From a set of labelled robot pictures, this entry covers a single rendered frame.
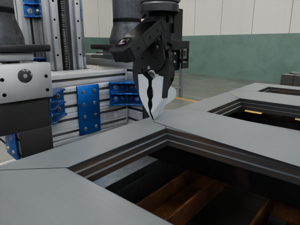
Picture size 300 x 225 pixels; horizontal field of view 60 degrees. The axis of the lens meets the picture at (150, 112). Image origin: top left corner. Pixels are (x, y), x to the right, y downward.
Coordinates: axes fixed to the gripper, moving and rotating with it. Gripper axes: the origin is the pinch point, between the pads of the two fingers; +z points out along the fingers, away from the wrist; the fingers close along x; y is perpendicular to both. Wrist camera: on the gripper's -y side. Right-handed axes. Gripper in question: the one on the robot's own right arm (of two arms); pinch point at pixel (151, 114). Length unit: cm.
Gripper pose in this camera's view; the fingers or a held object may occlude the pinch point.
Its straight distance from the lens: 50.6
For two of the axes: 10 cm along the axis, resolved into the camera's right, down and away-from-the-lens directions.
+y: 6.4, -2.0, 7.4
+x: -7.7, -1.6, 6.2
